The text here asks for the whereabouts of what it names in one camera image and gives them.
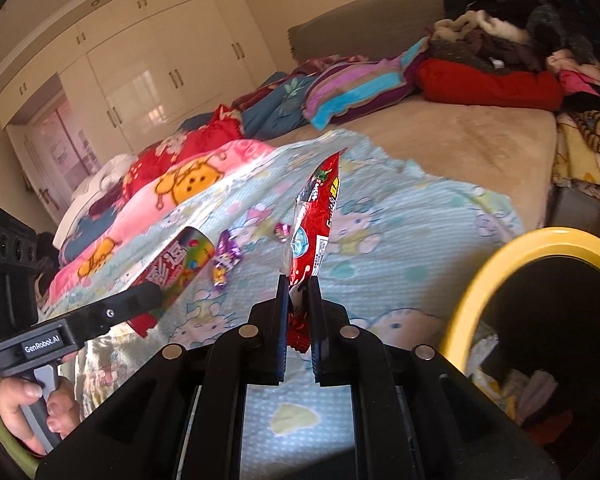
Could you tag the pile of clothes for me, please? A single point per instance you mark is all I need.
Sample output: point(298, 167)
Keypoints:
point(520, 15)

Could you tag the red floral blanket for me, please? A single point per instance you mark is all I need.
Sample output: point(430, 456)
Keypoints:
point(190, 145)

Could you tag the light blue cartoon blanket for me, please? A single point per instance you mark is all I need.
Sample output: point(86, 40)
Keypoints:
point(390, 230)

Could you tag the yellow cartoon blanket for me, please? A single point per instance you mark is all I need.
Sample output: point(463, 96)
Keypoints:
point(587, 150)

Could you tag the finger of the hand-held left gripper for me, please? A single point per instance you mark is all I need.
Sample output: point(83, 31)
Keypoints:
point(120, 307)

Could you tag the beige bed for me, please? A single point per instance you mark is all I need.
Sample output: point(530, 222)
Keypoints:
point(460, 145)

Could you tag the red snack packet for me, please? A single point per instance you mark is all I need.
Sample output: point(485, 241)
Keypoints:
point(310, 240)

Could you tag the person's left hand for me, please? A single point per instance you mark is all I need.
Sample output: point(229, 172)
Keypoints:
point(15, 405)

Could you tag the white blanket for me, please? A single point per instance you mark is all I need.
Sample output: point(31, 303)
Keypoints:
point(95, 185)

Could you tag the grey headboard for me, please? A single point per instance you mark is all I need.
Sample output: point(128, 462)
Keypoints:
point(360, 20)

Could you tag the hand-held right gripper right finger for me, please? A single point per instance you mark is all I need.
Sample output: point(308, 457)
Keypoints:
point(314, 340)

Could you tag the glass door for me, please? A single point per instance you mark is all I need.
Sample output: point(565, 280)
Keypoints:
point(60, 150)

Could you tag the red cloth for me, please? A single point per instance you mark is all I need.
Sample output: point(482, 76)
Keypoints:
point(480, 85)

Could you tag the striped purple blue pillow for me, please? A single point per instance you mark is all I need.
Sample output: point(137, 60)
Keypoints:
point(360, 87)

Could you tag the pink cartoon blanket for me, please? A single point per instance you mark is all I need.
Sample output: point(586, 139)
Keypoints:
point(180, 190)

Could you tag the white wardrobe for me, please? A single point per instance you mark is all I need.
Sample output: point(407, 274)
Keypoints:
point(145, 55)

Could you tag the red candy tube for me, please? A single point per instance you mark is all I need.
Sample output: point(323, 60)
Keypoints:
point(185, 260)

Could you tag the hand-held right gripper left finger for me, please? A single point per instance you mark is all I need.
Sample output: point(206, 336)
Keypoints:
point(282, 330)

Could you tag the yellow rimmed trash bin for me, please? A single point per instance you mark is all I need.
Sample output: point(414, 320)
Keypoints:
point(467, 300)

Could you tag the small purple candy wrapper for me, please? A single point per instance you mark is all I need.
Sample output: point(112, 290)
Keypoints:
point(283, 231)

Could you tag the blue floral quilt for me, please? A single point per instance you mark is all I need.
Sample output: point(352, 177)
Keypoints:
point(275, 105)

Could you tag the grey storage box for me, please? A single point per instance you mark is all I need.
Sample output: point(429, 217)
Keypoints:
point(580, 215)

